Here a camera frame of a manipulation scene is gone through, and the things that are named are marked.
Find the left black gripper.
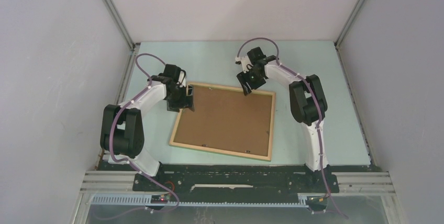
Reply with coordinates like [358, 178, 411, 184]
[166, 84, 194, 114]

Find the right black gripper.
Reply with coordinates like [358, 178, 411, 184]
[237, 66, 267, 96]

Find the wooden picture frame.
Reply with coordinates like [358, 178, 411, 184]
[169, 82, 277, 162]

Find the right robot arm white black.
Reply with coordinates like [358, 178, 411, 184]
[235, 47, 328, 192]

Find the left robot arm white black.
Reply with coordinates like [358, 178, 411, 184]
[100, 64, 194, 191]

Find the aluminium base extrusion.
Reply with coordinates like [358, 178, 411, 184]
[81, 171, 395, 196]

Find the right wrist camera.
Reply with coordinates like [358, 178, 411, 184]
[235, 55, 254, 73]

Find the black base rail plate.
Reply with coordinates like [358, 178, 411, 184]
[132, 164, 339, 203]

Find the left aluminium corner post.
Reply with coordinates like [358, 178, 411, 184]
[102, 0, 135, 51]

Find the aluminium corner post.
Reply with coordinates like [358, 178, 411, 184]
[102, 0, 135, 51]
[335, 0, 367, 50]

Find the grey cable duct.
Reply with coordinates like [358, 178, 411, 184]
[90, 194, 308, 208]

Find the right aluminium corner post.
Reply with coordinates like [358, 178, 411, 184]
[335, 0, 367, 50]

